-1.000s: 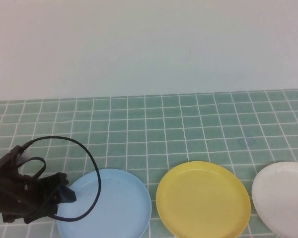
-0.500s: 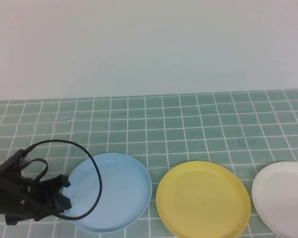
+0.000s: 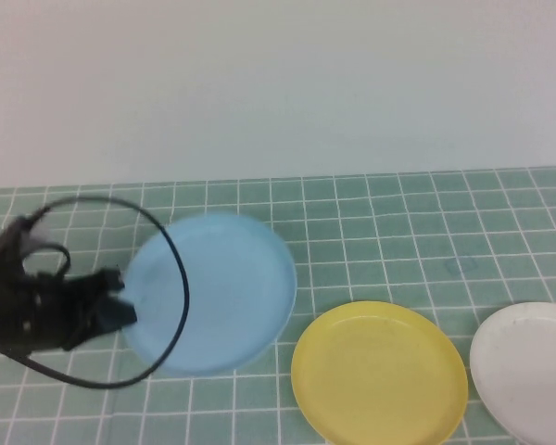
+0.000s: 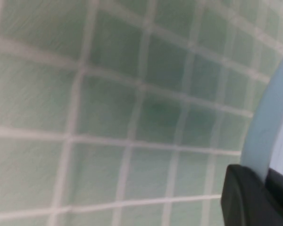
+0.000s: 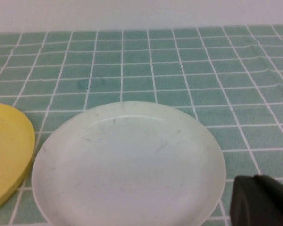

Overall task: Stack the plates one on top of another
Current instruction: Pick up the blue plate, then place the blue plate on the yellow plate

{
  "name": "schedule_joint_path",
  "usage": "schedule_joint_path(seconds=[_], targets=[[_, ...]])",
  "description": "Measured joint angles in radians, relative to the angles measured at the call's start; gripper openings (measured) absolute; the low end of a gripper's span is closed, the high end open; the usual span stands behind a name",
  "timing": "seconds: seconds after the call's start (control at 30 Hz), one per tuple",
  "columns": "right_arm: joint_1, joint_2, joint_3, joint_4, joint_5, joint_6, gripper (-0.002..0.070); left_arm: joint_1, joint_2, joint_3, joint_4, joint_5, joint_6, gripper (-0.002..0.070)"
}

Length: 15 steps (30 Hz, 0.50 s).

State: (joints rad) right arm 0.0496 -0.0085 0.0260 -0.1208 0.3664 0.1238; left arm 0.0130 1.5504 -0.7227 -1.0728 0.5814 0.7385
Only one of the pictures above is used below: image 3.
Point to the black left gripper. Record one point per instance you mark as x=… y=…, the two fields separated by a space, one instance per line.
x=37 y=315

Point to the light blue plastic plate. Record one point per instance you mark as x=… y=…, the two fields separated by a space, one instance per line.
x=231 y=287

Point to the white plastic plate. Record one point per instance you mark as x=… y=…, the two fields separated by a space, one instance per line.
x=528 y=371

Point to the green white checked tablecloth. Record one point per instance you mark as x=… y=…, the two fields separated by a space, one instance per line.
x=375 y=232

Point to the yellow plastic plate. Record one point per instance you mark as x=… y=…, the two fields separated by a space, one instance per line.
x=380 y=375

